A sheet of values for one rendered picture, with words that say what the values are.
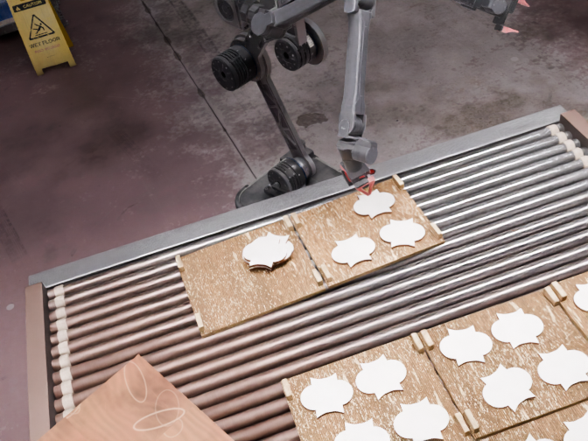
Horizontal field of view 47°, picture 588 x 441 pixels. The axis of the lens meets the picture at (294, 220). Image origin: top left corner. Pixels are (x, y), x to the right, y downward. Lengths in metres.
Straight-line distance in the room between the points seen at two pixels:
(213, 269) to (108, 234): 1.75
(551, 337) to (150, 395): 1.11
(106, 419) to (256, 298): 0.58
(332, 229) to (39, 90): 3.50
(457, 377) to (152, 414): 0.82
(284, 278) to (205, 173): 2.01
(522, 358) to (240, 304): 0.85
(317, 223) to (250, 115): 2.23
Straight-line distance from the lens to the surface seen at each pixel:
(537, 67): 4.70
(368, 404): 1.90
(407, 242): 2.22
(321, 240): 2.27
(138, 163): 4.34
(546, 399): 1.93
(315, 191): 2.47
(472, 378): 1.94
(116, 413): 1.92
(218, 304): 2.16
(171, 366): 2.10
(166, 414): 1.87
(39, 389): 2.18
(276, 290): 2.15
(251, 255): 2.21
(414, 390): 1.91
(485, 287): 2.15
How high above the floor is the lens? 2.59
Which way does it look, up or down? 45 degrees down
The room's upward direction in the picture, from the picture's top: 11 degrees counter-clockwise
